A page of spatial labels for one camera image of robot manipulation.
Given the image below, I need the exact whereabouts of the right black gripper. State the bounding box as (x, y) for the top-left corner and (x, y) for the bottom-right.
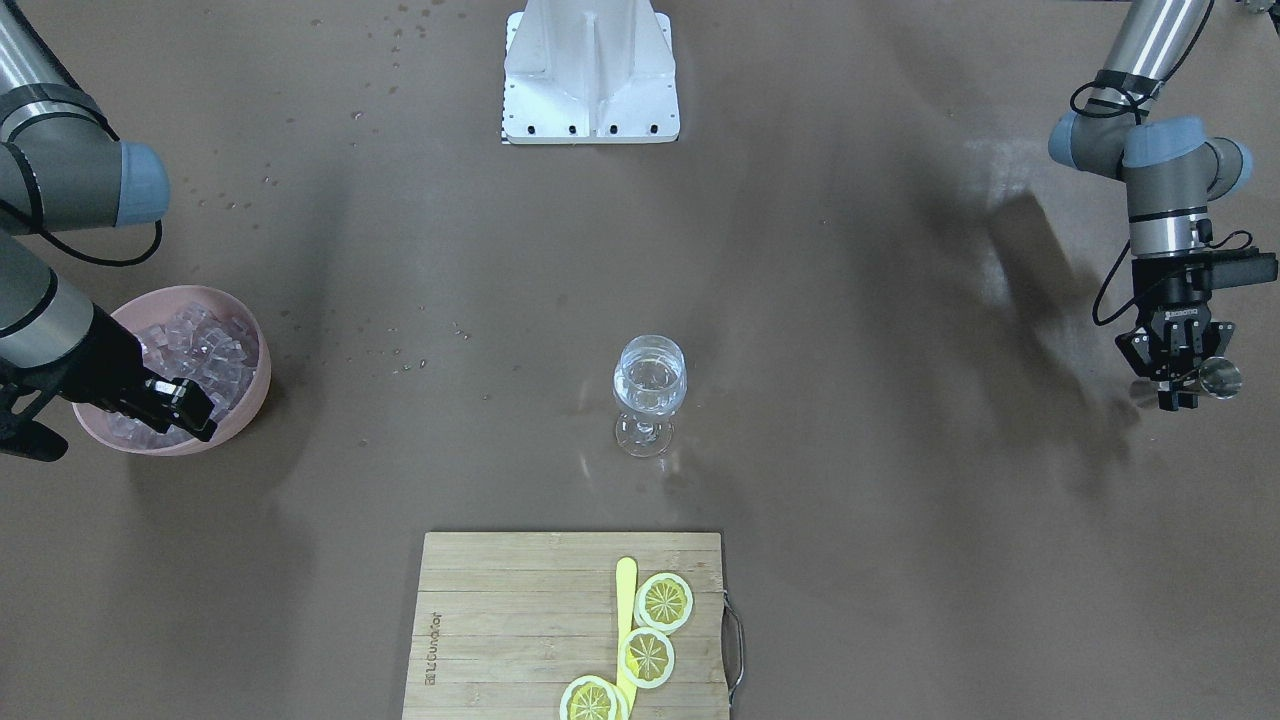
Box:
(60, 307), (218, 442)

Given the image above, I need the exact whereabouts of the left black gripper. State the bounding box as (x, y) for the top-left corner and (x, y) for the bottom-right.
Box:
(1116, 255), (1235, 413)

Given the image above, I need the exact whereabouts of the steel jigger cup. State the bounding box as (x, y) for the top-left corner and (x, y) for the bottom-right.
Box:
(1130, 357), (1244, 407)

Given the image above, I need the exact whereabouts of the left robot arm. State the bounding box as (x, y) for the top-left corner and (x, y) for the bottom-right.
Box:
(1048, 1), (1277, 411)

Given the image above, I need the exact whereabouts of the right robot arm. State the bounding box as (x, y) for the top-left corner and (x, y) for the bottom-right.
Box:
(1, 1), (218, 462)

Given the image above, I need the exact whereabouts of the pink bowl of ice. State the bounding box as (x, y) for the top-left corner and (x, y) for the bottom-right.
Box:
(74, 284), (271, 457)

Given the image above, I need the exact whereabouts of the clear wine glass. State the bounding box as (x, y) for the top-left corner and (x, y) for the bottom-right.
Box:
(612, 334), (689, 457)

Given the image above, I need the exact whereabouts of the bamboo cutting board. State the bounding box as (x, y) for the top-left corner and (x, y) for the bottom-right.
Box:
(401, 530), (733, 719)

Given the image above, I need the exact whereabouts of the far lemon slice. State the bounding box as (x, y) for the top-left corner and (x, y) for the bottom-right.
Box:
(557, 675), (630, 720)

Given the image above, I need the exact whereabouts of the middle lemon slice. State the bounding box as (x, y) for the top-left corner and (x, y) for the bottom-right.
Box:
(616, 626), (676, 691)

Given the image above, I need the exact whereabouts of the white camera mast base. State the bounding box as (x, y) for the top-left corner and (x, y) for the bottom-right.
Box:
(500, 1), (681, 145)

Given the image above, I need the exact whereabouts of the lemon slice near handle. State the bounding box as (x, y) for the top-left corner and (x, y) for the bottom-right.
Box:
(634, 571), (695, 635)

